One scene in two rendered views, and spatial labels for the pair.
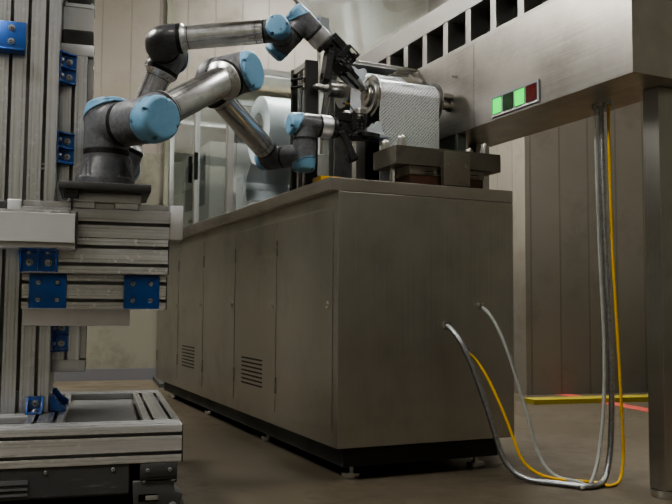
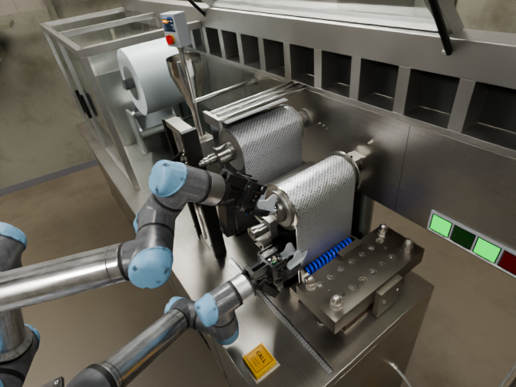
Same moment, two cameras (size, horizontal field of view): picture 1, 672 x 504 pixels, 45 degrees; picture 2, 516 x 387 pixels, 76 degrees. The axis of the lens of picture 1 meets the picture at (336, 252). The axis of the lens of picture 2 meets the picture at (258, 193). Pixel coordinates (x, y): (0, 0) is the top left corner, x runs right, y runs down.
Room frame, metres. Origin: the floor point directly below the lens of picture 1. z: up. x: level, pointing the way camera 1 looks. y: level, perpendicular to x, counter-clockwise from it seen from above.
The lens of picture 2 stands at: (2.10, 0.02, 1.86)
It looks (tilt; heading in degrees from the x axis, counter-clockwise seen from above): 37 degrees down; 353
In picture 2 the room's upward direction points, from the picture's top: 8 degrees counter-clockwise
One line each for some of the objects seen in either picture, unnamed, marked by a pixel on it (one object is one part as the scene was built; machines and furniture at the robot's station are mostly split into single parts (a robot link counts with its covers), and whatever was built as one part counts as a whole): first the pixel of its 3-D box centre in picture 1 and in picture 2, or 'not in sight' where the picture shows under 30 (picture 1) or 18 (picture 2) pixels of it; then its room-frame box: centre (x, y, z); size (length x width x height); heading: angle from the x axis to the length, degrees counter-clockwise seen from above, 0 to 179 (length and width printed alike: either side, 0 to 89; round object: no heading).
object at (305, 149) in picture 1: (299, 155); (219, 322); (2.65, 0.12, 1.01); 0.11 x 0.08 x 0.11; 57
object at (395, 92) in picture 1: (384, 133); (286, 194); (2.98, -0.18, 1.16); 0.39 x 0.23 x 0.51; 24
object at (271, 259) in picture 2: (348, 127); (265, 270); (2.71, -0.04, 1.12); 0.12 x 0.08 x 0.09; 114
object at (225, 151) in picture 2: (335, 88); (223, 153); (3.03, 0.01, 1.33); 0.06 x 0.06 x 0.06; 24
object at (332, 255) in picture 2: not in sight; (329, 256); (2.78, -0.26, 1.03); 0.21 x 0.04 x 0.03; 114
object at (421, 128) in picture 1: (409, 134); (325, 232); (2.81, -0.25, 1.11); 0.23 x 0.01 x 0.18; 114
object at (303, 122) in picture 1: (304, 125); (217, 304); (2.64, 0.11, 1.11); 0.11 x 0.08 x 0.09; 114
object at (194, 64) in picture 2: not in sight; (184, 64); (3.51, 0.08, 1.50); 0.14 x 0.14 x 0.06
